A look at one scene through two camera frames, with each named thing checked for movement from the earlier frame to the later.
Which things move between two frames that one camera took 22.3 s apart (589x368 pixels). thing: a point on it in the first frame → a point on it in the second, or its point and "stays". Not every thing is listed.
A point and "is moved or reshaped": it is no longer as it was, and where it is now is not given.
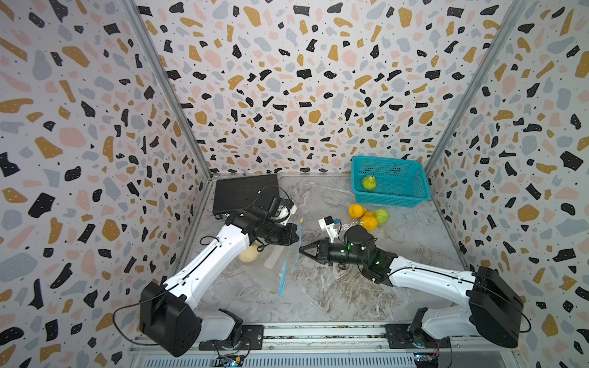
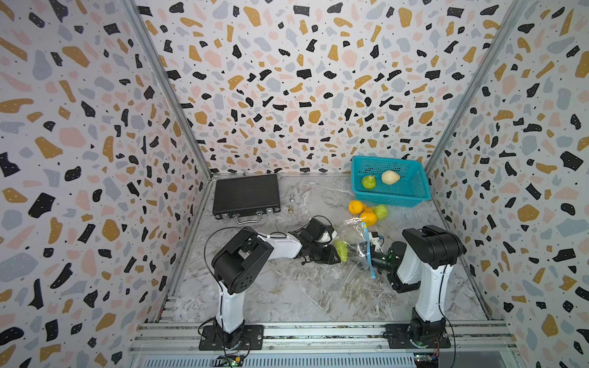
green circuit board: x=229 y=360 stays
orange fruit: x=368 y=221 stays
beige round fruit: x=249 y=254 is moved or reshaped
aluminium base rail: x=356 y=346 stays
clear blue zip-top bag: x=291 y=259 is moved or reshaped
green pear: x=369 y=182 stays
